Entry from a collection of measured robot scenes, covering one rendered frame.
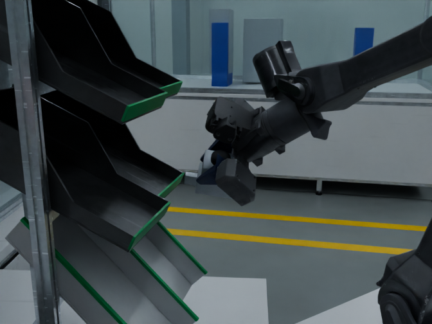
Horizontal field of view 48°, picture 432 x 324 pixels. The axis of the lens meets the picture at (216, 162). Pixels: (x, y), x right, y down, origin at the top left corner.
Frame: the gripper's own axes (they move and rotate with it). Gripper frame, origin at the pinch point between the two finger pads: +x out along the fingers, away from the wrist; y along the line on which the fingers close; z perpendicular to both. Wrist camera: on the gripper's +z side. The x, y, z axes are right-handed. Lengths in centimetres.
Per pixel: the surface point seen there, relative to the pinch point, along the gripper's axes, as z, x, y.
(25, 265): -14, 96, -25
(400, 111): -232, 40, -285
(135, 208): 6.6, 8.2, 10.2
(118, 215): 9.0, 7.8, 13.4
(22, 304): -5, 63, 3
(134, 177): 5.1, 13.7, -0.5
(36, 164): 22.6, 5.6, 16.1
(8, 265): -7, 90, -19
